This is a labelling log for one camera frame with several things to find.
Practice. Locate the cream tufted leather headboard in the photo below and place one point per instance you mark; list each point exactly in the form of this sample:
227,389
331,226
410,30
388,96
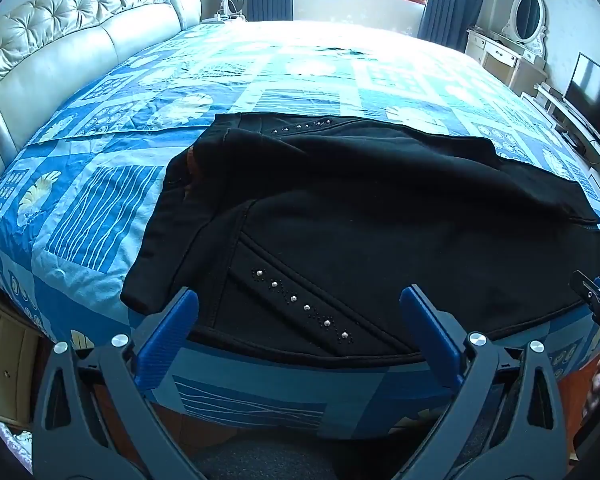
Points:
80,35

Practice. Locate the white oval vanity mirror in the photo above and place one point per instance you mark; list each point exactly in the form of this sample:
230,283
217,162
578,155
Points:
527,15

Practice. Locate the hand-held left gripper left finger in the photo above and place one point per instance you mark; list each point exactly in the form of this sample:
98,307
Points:
167,332

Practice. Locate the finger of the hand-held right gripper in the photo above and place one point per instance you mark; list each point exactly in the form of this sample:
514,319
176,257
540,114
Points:
592,287

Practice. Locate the cream bedside cabinet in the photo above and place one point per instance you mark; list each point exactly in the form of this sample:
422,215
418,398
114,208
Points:
10,360

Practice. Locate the white dressing table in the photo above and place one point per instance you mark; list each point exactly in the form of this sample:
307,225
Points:
505,57

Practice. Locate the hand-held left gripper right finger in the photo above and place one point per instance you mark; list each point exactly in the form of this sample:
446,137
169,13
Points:
430,332

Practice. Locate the black pants with studs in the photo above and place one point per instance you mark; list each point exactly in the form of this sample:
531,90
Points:
355,210

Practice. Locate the white television stand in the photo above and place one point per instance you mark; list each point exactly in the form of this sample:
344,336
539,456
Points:
575,120

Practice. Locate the person's right hand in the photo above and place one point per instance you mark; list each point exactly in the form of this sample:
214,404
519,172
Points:
594,385

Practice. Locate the black flat television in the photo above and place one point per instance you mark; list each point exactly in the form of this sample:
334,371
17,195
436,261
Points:
592,92

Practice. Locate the blue patterned bedsheet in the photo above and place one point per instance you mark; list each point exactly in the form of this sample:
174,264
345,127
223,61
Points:
105,210

